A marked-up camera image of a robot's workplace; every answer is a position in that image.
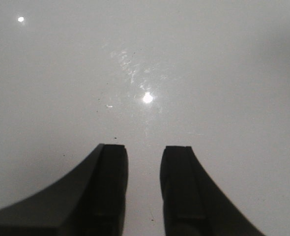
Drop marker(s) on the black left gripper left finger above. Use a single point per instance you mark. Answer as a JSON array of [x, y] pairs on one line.
[[88, 201]]

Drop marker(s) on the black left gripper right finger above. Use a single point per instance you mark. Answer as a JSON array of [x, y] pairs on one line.
[[193, 205]]

